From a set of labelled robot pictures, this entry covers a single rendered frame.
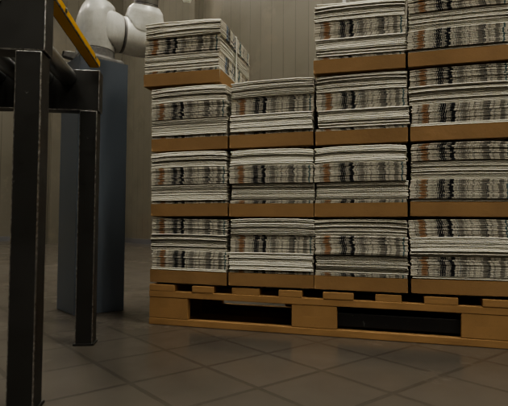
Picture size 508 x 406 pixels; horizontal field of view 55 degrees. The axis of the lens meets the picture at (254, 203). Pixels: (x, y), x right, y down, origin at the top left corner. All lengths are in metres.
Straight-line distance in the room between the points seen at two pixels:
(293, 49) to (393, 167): 4.24
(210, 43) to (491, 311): 1.23
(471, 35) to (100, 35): 1.37
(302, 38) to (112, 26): 3.67
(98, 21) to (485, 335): 1.78
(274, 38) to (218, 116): 4.34
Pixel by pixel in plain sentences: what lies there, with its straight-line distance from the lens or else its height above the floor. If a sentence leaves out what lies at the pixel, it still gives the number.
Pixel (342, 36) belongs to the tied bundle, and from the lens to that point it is 1.67.
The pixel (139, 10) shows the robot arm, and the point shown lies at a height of 1.23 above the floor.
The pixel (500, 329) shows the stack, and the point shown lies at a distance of 1.60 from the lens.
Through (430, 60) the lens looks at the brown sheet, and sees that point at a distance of 1.63.
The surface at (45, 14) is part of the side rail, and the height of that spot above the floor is 0.75.
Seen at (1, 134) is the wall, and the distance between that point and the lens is 10.15.
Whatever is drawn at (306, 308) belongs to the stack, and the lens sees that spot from 1.60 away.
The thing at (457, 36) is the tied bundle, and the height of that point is 0.92.
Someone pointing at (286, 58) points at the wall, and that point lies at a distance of 5.75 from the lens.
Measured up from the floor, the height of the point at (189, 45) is 0.97.
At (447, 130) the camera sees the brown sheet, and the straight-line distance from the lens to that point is 1.58.
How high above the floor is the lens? 0.35
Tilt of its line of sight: 2 degrees up
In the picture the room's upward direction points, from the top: straight up
